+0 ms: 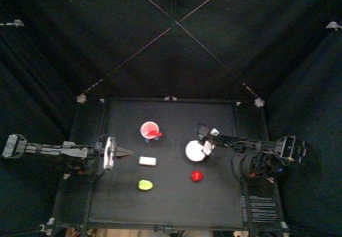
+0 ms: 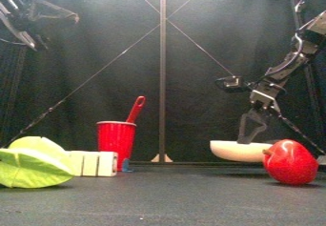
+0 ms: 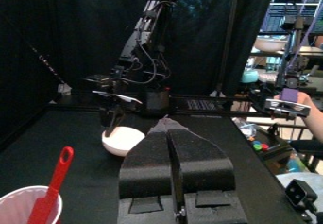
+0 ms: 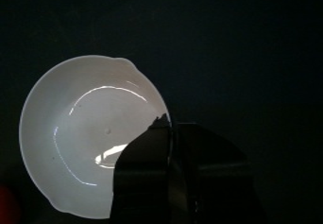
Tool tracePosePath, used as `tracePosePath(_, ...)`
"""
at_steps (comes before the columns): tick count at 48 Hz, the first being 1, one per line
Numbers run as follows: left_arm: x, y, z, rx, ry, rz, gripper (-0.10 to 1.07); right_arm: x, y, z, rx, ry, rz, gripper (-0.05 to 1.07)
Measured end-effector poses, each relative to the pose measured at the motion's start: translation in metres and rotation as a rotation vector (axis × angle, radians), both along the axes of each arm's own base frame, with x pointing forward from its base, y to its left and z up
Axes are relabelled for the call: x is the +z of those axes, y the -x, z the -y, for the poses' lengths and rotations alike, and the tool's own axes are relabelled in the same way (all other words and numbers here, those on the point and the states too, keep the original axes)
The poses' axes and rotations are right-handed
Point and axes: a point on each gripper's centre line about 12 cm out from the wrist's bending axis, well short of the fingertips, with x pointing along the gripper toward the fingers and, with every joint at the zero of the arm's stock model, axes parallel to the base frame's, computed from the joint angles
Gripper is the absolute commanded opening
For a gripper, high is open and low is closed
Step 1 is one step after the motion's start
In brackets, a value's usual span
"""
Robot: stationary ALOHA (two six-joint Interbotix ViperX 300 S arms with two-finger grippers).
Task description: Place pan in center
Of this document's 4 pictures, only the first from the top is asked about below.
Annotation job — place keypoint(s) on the white round toy pan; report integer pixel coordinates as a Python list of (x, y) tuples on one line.
[(194, 151)]

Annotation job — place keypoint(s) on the red toy fruit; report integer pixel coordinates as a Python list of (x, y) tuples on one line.
[(197, 175)]

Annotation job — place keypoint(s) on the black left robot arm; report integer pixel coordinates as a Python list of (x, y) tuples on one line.
[(49, 149)]

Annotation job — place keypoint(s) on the white rectangular toy block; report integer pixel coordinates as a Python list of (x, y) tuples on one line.
[(148, 161)]

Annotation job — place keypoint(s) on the grey frame corner bracket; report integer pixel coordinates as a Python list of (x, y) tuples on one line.
[(260, 102), (47, 227), (170, 98), (81, 98), (14, 23), (333, 25)]

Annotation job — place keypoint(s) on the small red toy piece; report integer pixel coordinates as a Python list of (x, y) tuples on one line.
[(156, 134)]

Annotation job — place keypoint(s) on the pink toy cup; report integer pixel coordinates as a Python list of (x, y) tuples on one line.
[(149, 129)]

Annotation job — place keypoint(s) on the white printed label sticker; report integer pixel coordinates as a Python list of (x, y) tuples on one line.
[(263, 209)]

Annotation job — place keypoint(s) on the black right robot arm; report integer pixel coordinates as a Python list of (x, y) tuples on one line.
[(263, 151)]

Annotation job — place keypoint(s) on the yellow-green toy fruit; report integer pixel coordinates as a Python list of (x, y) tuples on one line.
[(145, 184)]

